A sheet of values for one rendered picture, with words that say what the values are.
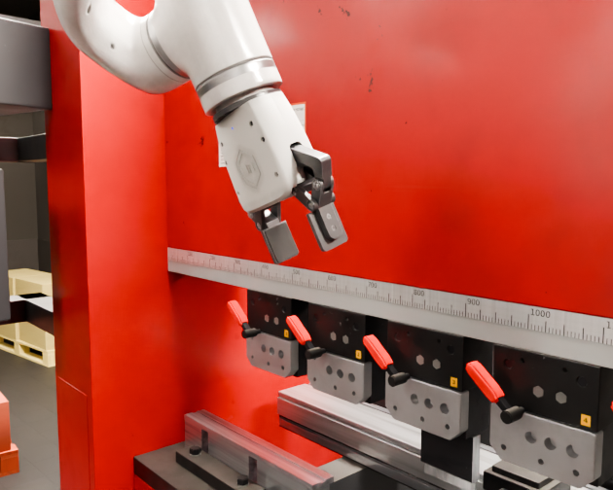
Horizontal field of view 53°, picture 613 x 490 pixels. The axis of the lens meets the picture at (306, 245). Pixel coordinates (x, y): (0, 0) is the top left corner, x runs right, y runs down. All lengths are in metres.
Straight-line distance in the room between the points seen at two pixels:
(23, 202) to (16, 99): 6.27
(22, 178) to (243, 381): 6.32
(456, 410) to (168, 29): 0.67
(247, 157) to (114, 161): 0.96
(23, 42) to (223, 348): 0.93
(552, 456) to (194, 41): 0.68
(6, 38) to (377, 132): 0.97
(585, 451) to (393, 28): 0.67
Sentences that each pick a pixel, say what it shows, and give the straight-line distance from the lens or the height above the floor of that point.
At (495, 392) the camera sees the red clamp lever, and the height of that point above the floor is 1.28.
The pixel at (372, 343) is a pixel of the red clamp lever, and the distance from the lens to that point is 1.03.
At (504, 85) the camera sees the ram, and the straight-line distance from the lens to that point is 0.91.
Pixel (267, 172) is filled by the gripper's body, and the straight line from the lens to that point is 0.59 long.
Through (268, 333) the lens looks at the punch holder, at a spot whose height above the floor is 1.25.
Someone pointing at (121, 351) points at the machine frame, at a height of 1.15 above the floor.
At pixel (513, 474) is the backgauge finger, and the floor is 1.03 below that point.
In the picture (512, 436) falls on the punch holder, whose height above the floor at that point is 1.22.
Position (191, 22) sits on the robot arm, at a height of 1.72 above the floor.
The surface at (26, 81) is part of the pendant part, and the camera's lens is 1.68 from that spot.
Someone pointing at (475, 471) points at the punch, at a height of 1.12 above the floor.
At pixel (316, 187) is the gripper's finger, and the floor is 1.56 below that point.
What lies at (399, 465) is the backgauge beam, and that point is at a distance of 1.50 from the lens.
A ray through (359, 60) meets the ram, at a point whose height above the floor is 1.77.
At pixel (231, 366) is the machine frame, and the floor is 1.05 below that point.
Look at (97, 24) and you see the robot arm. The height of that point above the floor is 1.71.
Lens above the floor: 1.57
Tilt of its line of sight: 6 degrees down
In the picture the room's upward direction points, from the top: straight up
